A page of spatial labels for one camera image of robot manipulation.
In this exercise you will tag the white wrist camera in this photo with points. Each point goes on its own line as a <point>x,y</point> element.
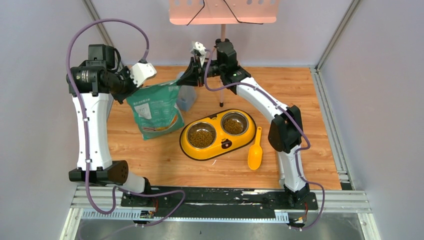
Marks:
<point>199,52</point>
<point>141,72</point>

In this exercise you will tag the pink music stand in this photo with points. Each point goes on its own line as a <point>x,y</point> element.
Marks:
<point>225,12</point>

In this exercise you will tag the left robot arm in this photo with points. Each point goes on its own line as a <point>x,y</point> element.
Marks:
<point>98,80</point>

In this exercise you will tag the yellow plastic scoop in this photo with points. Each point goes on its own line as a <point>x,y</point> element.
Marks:
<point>255,152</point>

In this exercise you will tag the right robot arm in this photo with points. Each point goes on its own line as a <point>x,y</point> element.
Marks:
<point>286,128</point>

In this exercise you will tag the blue wrapped package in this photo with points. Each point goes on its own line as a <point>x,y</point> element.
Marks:
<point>186,97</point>

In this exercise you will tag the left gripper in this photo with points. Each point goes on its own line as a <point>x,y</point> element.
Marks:
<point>122,93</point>

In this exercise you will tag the green pet food bag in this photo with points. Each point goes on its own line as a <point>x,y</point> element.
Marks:
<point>155,109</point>

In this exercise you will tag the brown kibble in bowls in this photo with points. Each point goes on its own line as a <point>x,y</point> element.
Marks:
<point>201,135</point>

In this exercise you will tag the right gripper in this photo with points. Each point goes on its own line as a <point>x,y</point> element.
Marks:
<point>191,76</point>

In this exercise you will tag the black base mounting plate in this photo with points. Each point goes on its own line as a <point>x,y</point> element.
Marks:
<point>213,202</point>

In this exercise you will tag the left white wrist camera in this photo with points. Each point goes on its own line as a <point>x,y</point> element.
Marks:
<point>141,72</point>

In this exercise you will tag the slotted cable duct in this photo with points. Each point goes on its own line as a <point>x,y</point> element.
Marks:
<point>139,215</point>

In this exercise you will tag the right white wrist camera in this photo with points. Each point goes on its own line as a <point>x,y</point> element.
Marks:
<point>199,52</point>

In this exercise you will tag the yellow double pet bowl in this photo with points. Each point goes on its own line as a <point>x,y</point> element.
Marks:
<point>224,143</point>

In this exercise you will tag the grey metal tube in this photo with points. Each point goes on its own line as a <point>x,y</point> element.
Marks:
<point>281,175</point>

